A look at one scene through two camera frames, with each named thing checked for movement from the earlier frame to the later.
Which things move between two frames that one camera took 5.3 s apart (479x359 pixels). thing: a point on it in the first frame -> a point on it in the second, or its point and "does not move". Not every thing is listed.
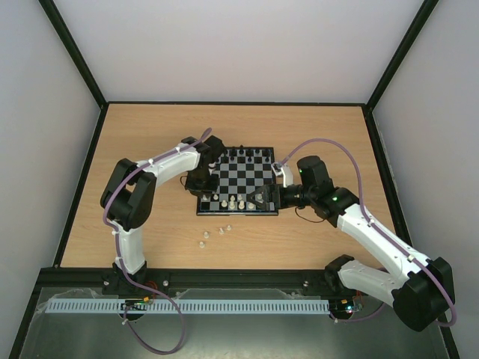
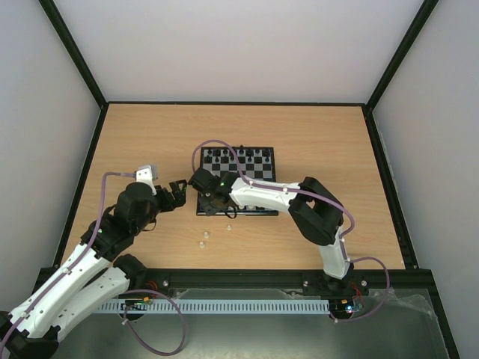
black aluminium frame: [53, 283] does not move
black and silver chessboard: [241, 170] does not move
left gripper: [199, 191] -> [170, 204]
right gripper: [274, 196] -> [208, 203]
